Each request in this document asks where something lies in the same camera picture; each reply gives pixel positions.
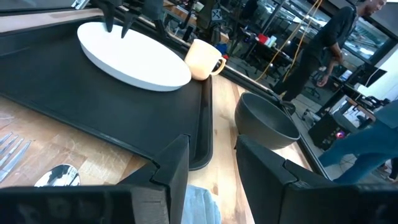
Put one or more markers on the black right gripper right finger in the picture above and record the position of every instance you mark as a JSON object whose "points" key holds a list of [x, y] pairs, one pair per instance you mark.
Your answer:
{"points": [[264, 186]]}

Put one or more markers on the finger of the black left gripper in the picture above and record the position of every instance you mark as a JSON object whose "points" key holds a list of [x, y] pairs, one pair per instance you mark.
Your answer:
{"points": [[129, 21], [109, 17]]}

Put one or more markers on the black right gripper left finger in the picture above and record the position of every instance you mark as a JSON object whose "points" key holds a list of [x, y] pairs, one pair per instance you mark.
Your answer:
{"points": [[174, 174]]}

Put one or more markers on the white round plate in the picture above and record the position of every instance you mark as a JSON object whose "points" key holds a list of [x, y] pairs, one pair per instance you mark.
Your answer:
{"points": [[133, 59]]}

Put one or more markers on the grey cloth napkin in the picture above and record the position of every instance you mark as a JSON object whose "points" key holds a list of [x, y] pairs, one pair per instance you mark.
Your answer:
{"points": [[200, 207]]}

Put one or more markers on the dark grey bowl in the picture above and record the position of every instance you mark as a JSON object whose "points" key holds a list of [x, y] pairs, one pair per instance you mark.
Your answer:
{"points": [[264, 121]]}

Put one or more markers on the cream mug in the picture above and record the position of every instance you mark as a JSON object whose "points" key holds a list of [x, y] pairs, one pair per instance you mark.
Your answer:
{"points": [[202, 60]]}

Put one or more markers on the black serving tray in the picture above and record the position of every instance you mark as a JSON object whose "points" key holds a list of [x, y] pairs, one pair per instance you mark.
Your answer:
{"points": [[102, 102]]}

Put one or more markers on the silver aluminium bar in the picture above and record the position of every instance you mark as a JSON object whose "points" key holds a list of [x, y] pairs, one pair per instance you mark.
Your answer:
{"points": [[80, 3]]}

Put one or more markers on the black computer case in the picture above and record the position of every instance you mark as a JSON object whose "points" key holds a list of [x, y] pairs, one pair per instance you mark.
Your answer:
{"points": [[325, 130]]}

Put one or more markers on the person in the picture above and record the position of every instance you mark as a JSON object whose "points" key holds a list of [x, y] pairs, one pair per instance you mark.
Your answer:
{"points": [[323, 43], [367, 146]]}

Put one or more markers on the red box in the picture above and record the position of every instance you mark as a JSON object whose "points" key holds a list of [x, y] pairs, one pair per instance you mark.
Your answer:
{"points": [[262, 38]]}

